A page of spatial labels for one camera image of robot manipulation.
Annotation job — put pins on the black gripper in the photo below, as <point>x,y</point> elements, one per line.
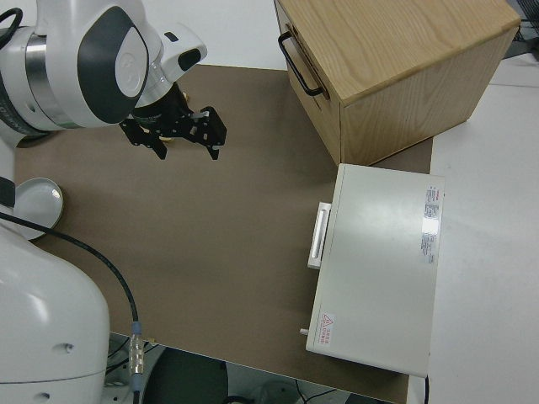
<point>162,113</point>

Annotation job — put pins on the gray round plate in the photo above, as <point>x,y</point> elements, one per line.
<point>38,202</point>

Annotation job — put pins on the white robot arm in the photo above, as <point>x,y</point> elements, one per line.
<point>101,63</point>

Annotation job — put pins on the brown table mat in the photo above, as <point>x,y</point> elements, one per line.
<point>210,235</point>

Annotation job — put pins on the wooden drawer cabinet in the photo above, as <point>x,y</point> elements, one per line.
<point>400,63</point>

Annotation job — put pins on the white box appliance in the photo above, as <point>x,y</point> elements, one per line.
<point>379,269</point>

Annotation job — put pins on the red warning sticker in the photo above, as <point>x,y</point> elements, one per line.
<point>326,326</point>

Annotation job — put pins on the white printed label strip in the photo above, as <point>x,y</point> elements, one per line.
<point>430,225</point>

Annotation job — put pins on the dark background equipment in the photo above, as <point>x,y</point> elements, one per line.
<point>524,35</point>

